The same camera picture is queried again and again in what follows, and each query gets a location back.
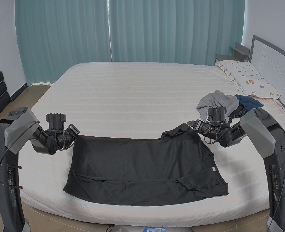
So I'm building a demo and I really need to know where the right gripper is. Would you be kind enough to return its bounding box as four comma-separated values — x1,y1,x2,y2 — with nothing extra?
186,120,211,134

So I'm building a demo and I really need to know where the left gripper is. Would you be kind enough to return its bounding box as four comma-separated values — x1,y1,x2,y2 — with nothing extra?
60,124,80,150

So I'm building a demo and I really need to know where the black T-shirt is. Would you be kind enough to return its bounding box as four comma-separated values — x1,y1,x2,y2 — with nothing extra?
63,126,230,207

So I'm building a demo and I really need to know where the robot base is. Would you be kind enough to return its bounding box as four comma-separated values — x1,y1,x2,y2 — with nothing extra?
107,224,174,232

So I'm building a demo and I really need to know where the bed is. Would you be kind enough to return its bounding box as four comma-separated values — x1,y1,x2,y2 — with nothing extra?
17,35,285,223

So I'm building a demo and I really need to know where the grey garment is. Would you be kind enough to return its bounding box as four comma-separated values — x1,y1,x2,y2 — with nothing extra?
196,90,239,121

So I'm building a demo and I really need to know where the black shiny garment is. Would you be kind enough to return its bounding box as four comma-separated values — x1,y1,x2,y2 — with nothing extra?
229,105,249,119

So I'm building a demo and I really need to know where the dark blue garment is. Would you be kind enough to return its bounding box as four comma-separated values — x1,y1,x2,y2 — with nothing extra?
235,94,265,111

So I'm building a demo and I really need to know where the white printed pillow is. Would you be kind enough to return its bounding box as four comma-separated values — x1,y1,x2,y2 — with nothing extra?
214,60,281,98

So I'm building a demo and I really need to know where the grey bedside table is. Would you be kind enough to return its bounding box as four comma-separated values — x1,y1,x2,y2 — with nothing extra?
215,42,250,63

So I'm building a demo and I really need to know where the blue-green curtain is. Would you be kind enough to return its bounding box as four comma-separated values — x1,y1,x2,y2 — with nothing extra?
109,0,245,65
15,0,111,85

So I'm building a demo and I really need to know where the black cable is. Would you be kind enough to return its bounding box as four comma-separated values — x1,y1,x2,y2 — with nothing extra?
0,121,41,188

